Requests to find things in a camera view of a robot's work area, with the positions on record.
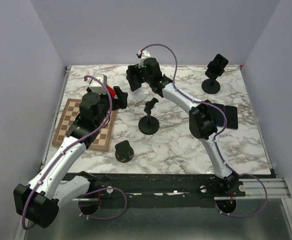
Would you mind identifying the wooden chessboard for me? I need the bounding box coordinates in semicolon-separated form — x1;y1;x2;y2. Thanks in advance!
52;98;118;152

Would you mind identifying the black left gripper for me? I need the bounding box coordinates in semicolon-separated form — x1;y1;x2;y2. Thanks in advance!
94;86;127;127

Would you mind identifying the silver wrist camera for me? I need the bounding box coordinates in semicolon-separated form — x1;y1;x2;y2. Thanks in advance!
136;49;151;60
89;74;107;94

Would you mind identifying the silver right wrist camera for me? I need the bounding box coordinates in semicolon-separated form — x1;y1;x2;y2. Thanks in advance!
136;49;151;60

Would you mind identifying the black round base clamp stand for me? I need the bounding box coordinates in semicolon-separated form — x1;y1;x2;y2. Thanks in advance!
138;97;159;135

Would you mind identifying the blue phone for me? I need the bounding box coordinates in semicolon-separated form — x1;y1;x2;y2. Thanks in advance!
213;103;225;128

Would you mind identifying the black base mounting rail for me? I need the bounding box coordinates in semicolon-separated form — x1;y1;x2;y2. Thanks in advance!
80;172;245;209

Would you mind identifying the purple phone with dark screen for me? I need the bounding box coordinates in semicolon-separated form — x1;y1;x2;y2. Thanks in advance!
225;105;238;130

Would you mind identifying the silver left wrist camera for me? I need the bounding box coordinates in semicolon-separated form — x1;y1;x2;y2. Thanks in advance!
89;74;107;94

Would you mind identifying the aluminium strip table left edge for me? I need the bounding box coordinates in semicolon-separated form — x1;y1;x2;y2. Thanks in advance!
39;65;72;170

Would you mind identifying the aluminium extrusion rail right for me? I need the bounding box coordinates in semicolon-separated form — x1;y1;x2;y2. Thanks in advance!
209;178;291;200

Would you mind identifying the red handle silver microphone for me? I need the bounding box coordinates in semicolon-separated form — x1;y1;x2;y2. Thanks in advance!
106;85;118;99

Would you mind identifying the silver folding phone stand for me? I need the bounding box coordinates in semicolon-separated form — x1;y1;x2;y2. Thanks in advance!
131;89;147;102

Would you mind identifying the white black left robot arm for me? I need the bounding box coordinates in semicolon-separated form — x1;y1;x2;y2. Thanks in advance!
14;86;128;230

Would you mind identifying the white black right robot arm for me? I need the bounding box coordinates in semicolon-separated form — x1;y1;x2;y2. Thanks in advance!
126;57;239;196

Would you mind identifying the small black stand brown base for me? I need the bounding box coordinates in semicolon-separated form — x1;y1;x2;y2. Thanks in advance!
115;140;134;163

